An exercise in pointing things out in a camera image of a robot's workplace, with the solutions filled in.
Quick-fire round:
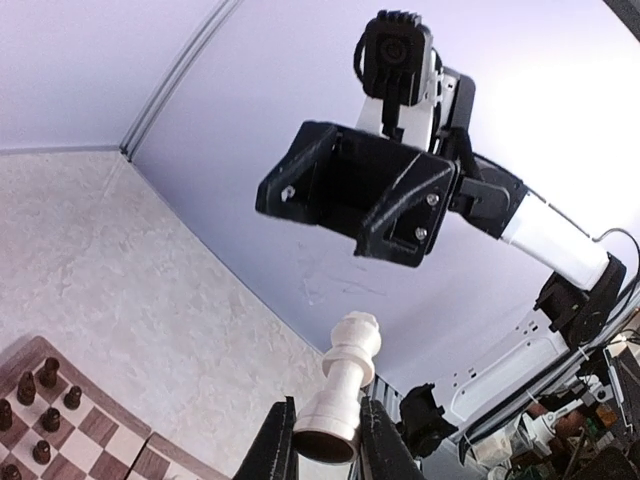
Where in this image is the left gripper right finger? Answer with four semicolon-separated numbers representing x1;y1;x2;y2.
358;396;424;480

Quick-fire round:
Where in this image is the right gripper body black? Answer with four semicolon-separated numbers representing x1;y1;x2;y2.
255;121;459;268

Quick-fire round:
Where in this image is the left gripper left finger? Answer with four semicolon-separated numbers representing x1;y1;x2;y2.
232;396;296;480

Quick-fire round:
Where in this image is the wooden chess board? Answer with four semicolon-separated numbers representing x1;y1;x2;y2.
1;336;223;479

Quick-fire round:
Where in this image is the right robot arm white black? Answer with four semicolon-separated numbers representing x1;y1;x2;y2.
255;121;626;349

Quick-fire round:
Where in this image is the black chess pieces row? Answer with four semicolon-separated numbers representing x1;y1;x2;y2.
1;356;101;479

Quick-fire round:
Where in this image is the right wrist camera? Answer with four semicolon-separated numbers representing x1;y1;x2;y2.
353;10;476;155

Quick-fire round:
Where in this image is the right aluminium frame post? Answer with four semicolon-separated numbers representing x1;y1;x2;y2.
119;0;243;163

